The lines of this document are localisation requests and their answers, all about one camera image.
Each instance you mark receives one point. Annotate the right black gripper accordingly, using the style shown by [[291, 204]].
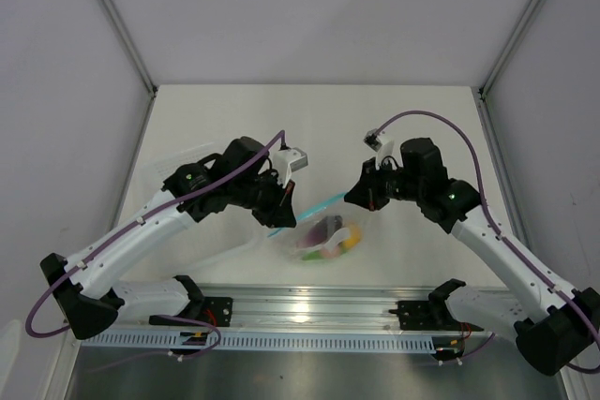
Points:
[[367, 192]]

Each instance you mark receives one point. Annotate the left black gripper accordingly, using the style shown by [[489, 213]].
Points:
[[279, 213]]

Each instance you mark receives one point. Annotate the purple toy eggplant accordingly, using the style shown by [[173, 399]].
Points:
[[322, 231]]

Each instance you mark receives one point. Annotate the yellow toy lemon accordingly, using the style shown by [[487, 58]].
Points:
[[352, 236]]

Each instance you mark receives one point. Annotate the green toy vegetable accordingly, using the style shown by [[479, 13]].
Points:
[[315, 255]]

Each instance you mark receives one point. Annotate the clear zip top bag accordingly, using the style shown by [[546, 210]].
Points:
[[286, 239]]

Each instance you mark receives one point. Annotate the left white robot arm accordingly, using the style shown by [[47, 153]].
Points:
[[88, 285]]

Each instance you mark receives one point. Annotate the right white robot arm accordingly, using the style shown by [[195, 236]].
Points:
[[550, 321]]

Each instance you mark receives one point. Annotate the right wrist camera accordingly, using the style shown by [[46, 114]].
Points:
[[381, 144]]

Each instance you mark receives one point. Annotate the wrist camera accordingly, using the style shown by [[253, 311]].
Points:
[[286, 162], [381, 144]]

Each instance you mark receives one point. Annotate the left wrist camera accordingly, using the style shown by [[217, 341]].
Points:
[[286, 162]]

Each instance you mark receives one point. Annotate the aluminium mounting rail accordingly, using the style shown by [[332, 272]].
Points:
[[255, 310]]

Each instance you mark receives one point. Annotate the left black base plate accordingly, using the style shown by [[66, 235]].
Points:
[[216, 311]]

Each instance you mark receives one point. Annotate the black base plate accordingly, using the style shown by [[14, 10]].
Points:
[[425, 315], [216, 311]]

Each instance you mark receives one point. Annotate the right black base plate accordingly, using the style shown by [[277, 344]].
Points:
[[425, 315]]

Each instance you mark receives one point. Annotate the white slotted cable duct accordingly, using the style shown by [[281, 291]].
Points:
[[244, 340]]

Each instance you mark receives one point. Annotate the right aluminium frame post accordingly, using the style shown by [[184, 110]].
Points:
[[519, 31]]

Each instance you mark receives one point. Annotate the aluminium frame post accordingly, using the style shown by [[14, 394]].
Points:
[[127, 44], [519, 31]]

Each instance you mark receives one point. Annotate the left aluminium frame post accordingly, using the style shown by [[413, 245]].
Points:
[[127, 44]]

